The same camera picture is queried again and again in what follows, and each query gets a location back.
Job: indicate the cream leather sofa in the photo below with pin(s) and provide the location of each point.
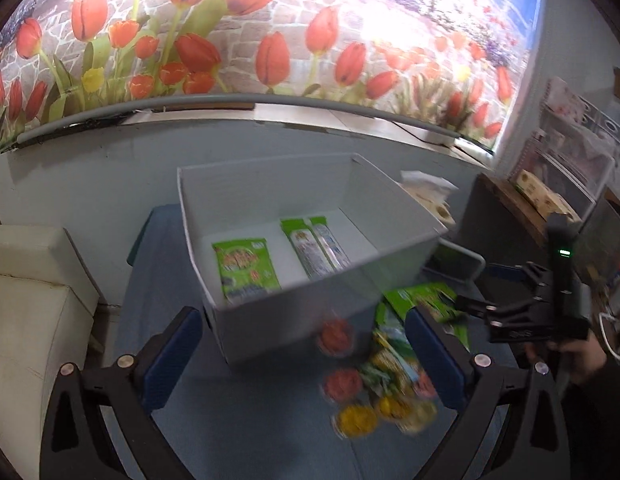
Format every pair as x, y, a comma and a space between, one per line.
47, 305

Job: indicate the dark green snack bag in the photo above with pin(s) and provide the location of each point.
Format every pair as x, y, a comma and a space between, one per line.
437, 297

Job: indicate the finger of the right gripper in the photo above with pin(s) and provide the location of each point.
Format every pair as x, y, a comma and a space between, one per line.
486, 310
526, 274

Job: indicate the wooden side shelf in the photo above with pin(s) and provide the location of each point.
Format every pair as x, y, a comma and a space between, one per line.
597, 258

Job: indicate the red jelly cup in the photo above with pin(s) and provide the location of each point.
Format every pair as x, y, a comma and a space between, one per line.
342, 385
335, 338

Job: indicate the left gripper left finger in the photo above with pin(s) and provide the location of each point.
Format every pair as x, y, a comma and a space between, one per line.
75, 440

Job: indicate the yellow jelly cup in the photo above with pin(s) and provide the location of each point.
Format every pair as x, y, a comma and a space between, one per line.
355, 421
422, 414

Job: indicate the patterned cream box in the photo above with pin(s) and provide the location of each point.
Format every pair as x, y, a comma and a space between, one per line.
542, 198

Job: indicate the white cardboard box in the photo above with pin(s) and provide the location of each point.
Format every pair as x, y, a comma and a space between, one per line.
282, 245

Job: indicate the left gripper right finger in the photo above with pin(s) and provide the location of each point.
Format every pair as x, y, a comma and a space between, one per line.
532, 442

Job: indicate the long green snack pack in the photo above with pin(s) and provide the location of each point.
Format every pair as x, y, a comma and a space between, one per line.
307, 248
331, 247
392, 368

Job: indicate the person's right hand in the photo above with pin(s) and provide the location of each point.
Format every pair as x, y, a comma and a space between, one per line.
583, 363

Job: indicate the clear plastic drawer organizer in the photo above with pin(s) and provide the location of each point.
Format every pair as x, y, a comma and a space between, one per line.
575, 149

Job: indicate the green square snack bag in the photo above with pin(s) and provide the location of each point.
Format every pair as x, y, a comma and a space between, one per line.
246, 269

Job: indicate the tissue pack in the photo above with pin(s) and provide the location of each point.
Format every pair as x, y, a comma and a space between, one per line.
431, 192

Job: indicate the tulip mural screen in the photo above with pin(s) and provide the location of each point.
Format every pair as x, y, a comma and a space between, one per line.
453, 64

